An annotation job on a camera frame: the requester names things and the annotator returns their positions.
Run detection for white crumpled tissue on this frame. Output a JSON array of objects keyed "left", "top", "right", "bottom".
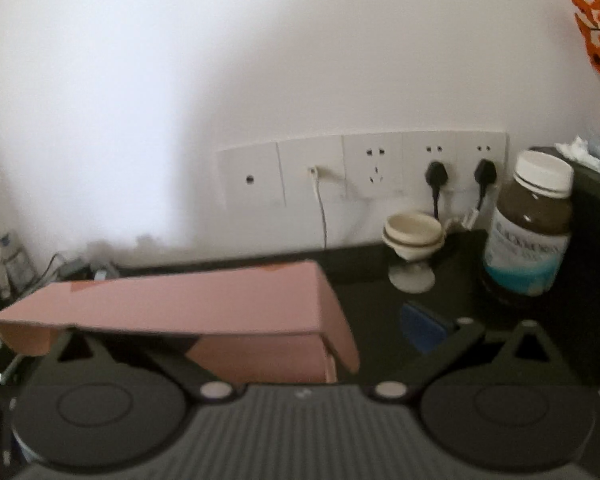
[{"left": 555, "top": 136, "right": 600, "bottom": 171}]

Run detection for clear bottle blue cap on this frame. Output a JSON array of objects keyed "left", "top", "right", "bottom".
[{"left": 0, "top": 232, "right": 36, "bottom": 288}]

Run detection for black power plug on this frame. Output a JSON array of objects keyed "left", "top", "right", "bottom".
[
  {"left": 425, "top": 160, "right": 451, "bottom": 221},
  {"left": 474, "top": 159, "right": 498, "bottom": 211}
]

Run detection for black desktop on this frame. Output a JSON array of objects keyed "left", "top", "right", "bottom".
[{"left": 0, "top": 230, "right": 600, "bottom": 396}]

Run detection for pink cardboard box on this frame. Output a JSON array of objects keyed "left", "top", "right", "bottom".
[{"left": 0, "top": 260, "right": 361, "bottom": 385}]

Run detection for beige suction cup holder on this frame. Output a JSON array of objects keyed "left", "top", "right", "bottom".
[{"left": 382, "top": 211, "right": 448, "bottom": 293}]

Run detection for white wall USB cable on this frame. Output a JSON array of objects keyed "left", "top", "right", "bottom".
[{"left": 307, "top": 165, "right": 328, "bottom": 251}]

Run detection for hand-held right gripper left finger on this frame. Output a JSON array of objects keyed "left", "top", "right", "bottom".
[{"left": 55, "top": 330, "right": 233, "bottom": 403}]

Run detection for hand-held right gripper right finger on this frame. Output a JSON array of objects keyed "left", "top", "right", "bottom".
[{"left": 372, "top": 302, "right": 551, "bottom": 403}]

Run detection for black glossy cabinet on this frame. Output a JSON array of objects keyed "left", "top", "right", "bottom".
[{"left": 527, "top": 146, "right": 600, "bottom": 386}]

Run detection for brown supplement bottle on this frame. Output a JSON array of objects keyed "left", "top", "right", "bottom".
[{"left": 481, "top": 151, "right": 576, "bottom": 306}]

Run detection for black power adapter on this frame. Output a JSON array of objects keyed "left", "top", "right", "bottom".
[{"left": 55, "top": 257, "right": 88, "bottom": 278}]

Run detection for white wall socket panel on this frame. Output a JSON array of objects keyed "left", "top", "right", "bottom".
[{"left": 216, "top": 131, "right": 510, "bottom": 208}]

